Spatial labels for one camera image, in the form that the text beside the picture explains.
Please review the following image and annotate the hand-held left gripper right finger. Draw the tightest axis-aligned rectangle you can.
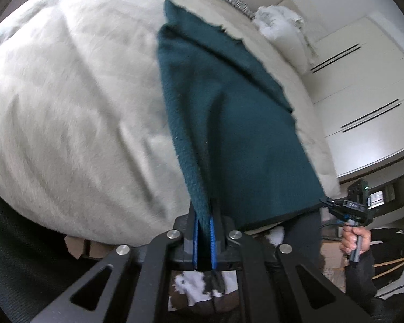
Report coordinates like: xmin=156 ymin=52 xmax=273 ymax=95
xmin=210 ymin=205 xmax=374 ymax=323

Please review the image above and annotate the white crumpled duvet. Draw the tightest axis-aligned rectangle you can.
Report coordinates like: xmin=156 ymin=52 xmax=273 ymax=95
xmin=254 ymin=5 xmax=319 ymax=75

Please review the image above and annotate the white wardrobe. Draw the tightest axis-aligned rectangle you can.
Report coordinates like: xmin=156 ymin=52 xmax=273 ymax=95
xmin=303 ymin=15 xmax=404 ymax=179

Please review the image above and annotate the person's right forearm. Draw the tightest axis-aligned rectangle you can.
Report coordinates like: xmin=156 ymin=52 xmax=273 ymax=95
xmin=344 ymin=251 xmax=379 ymax=305

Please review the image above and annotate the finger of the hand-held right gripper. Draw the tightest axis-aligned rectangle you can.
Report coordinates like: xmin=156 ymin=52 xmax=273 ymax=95
xmin=320 ymin=198 xmax=348 ymax=221

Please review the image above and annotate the black bag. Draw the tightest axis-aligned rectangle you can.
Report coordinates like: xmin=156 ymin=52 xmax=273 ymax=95
xmin=370 ymin=228 xmax=404 ymax=298

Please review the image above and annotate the bed with beige sheet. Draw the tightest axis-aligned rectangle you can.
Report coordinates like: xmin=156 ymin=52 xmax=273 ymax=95
xmin=0 ymin=0 xmax=340 ymax=248

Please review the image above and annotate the black white patterned slipper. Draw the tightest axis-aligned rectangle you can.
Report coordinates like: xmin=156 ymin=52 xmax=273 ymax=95
xmin=169 ymin=269 xmax=240 ymax=312

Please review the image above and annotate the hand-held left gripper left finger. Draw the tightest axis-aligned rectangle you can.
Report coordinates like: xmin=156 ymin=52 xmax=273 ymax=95
xmin=30 ymin=205 xmax=200 ymax=323

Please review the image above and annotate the person's right hand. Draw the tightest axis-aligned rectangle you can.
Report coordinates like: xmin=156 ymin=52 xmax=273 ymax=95
xmin=340 ymin=225 xmax=373 ymax=254

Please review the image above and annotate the cardboard box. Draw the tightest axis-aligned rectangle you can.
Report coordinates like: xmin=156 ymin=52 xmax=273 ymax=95
xmin=64 ymin=235 xmax=119 ymax=260

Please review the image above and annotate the dark green fleece garment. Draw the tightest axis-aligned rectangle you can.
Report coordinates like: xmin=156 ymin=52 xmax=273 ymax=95
xmin=155 ymin=0 xmax=327 ymax=270

